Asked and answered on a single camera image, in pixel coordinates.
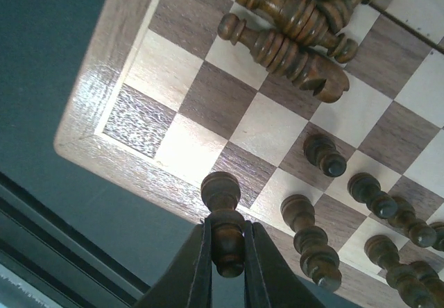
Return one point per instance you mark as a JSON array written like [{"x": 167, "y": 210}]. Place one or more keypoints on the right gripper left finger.
[{"x": 188, "y": 280}]

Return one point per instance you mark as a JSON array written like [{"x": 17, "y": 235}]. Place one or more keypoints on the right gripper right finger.
[{"x": 269, "y": 281}]

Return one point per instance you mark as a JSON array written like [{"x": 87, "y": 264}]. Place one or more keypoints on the dark wooden pawn piece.
[{"x": 220, "y": 192}]

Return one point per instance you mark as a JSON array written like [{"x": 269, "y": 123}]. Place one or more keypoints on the wooden chess board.
[{"x": 161, "y": 101}]

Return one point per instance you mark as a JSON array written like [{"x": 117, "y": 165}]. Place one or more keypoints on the pile of dark chess pieces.
[{"x": 388, "y": 124}]

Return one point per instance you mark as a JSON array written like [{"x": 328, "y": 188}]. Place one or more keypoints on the black front rail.
[{"x": 50, "y": 254}]

